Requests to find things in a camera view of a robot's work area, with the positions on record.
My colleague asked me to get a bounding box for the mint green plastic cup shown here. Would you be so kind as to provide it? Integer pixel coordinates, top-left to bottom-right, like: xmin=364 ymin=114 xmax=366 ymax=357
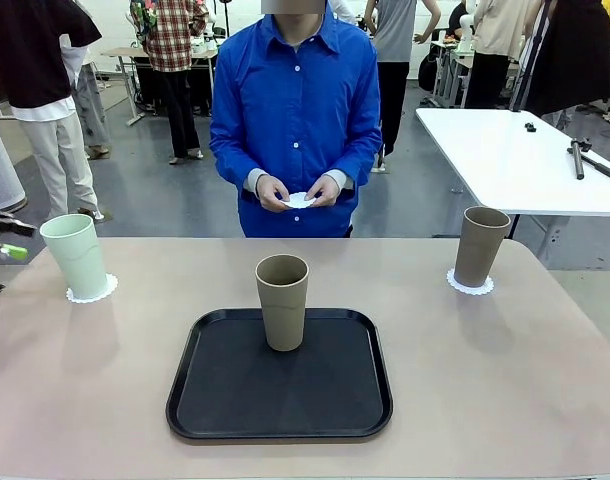
xmin=38 ymin=213 xmax=110 ymax=300

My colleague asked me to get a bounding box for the white scalloped paper coaster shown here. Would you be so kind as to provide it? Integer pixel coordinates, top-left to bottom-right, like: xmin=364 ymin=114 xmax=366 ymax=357
xmin=279 ymin=191 xmax=319 ymax=210
xmin=65 ymin=272 xmax=120 ymax=304
xmin=445 ymin=267 xmax=496 ymax=297

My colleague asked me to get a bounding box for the brown plastic cup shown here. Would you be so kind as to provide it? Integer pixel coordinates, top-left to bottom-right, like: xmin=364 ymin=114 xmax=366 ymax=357
xmin=254 ymin=254 xmax=311 ymax=352
xmin=454 ymin=205 xmax=513 ymax=287

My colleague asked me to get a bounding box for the person's left forearm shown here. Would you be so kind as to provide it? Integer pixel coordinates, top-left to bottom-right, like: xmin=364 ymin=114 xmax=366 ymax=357
xmin=324 ymin=142 xmax=384 ymax=196

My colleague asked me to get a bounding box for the person's right forearm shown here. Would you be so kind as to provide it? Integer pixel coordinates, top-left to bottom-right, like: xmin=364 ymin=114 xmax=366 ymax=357
xmin=210 ymin=144 xmax=269 ymax=194

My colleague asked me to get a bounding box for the person's right hand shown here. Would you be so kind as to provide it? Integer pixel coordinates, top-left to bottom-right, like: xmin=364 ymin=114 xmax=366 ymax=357
xmin=254 ymin=174 xmax=291 ymax=211

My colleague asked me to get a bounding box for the person's left hand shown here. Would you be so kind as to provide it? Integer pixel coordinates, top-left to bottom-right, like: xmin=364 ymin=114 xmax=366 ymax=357
xmin=307 ymin=172 xmax=342 ymax=207

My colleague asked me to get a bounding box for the white air purifier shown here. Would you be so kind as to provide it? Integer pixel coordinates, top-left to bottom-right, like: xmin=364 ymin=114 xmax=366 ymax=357
xmin=0 ymin=105 xmax=28 ymax=214

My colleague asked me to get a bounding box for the person in grey trousers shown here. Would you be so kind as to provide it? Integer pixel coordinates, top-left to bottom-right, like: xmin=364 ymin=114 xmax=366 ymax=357
xmin=59 ymin=42 xmax=111 ymax=159

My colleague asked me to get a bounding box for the person in black tee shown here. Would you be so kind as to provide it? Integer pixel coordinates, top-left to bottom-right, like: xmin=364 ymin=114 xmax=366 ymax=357
xmin=0 ymin=0 xmax=106 ymax=224

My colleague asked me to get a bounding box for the beige background desk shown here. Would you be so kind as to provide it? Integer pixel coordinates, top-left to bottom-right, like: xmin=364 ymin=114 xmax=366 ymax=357
xmin=100 ymin=44 xmax=220 ymax=126

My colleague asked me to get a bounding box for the person in plaid shirt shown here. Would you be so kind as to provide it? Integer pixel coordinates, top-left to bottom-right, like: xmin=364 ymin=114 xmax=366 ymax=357
xmin=128 ymin=0 xmax=210 ymax=165

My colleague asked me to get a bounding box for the person in blue shirt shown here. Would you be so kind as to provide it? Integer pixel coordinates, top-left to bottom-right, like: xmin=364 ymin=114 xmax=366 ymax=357
xmin=208 ymin=0 xmax=384 ymax=239

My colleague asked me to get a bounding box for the black plastic tray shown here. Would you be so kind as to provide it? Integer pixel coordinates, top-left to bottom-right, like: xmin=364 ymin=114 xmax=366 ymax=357
xmin=165 ymin=307 xmax=395 ymax=442

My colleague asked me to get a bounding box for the person in grey top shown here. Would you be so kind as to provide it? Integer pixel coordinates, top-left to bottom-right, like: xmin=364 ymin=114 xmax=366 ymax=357
xmin=363 ymin=0 xmax=442 ymax=157

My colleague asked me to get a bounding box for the grey background desk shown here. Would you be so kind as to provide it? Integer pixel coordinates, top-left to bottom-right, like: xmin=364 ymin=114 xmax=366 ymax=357
xmin=428 ymin=38 xmax=479 ymax=109

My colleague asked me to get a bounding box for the white folding table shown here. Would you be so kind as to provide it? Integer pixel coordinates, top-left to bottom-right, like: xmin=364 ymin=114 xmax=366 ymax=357
xmin=415 ymin=105 xmax=610 ymax=261

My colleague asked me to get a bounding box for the seated person in black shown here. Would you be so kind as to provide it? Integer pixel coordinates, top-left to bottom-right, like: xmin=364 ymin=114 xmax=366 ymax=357
xmin=444 ymin=2 xmax=471 ymax=37

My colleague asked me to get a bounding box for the person in beige top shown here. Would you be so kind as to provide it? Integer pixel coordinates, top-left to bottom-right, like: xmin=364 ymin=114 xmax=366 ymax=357
xmin=470 ymin=0 xmax=544 ymax=109

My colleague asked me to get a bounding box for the black stand pole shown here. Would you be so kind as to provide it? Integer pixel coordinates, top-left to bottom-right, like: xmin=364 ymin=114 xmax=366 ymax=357
xmin=508 ymin=0 xmax=559 ymax=112

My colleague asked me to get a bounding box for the black metal rod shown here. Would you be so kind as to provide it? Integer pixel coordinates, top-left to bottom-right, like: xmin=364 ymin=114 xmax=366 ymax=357
xmin=567 ymin=136 xmax=610 ymax=185

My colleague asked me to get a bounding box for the person in black coat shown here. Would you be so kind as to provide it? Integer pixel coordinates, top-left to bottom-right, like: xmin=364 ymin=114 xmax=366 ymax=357
xmin=527 ymin=0 xmax=610 ymax=117

